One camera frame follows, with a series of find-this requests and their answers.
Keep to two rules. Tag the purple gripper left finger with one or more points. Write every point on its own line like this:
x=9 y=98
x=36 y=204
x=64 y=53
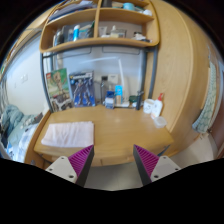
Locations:
x=74 y=168

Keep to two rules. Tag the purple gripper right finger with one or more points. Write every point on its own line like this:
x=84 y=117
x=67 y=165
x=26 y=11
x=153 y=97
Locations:
x=152 y=167

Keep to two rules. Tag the white folded towel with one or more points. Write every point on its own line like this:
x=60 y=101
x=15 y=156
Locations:
x=69 y=135

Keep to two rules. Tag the hanging patterned towel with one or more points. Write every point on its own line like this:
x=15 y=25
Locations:
x=202 y=123

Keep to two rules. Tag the clear plastic container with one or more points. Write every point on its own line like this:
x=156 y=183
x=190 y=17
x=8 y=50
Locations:
x=160 y=122

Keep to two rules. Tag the wooden desk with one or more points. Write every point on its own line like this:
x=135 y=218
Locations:
x=115 y=133

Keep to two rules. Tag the white lotion pump bottle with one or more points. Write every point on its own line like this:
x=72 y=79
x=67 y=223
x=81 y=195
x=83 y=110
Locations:
x=157 y=107

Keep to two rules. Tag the white mug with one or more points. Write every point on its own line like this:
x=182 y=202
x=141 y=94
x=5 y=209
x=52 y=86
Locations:
x=147 y=106

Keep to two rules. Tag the bed with teal bedding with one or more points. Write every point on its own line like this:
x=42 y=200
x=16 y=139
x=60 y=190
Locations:
x=16 y=132

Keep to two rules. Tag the dark bottle on desk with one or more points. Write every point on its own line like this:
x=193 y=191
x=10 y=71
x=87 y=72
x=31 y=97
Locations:
x=139 y=99

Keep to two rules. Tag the blue small box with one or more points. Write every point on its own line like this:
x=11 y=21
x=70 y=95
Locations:
x=110 y=100

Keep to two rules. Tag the blue robot model kit box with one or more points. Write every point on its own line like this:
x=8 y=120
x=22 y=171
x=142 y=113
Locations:
x=82 y=88

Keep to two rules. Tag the green Lego Groot box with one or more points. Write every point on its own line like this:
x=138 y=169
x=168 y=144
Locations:
x=58 y=90

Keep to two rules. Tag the blue white bottle on shelf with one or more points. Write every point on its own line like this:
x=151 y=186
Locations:
x=76 y=33

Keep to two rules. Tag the teal cup on top shelf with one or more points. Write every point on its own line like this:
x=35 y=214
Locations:
x=128 y=6

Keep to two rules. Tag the wooden wall shelf unit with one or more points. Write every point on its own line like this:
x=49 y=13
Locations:
x=142 y=30

